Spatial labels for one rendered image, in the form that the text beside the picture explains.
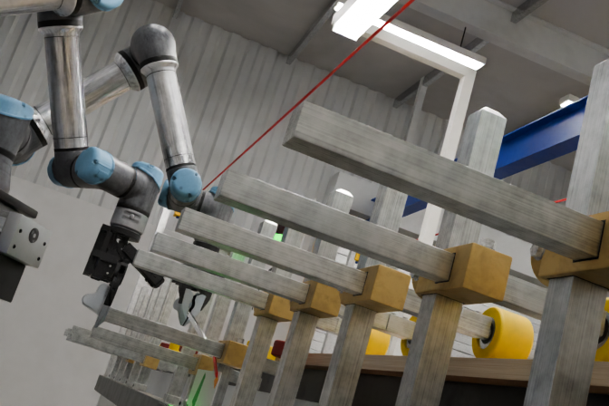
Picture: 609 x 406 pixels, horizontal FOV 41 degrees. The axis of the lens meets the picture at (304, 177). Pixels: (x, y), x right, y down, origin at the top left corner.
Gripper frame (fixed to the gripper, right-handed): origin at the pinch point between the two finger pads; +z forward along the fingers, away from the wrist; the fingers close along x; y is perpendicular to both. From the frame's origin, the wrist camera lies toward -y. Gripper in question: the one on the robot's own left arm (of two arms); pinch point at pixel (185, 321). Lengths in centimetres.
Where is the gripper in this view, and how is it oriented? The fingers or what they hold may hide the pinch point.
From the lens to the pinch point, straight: 210.4
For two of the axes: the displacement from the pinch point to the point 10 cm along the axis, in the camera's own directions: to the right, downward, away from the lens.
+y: -6.0, 0.6, 8.0
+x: -7.5, -4.0, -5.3
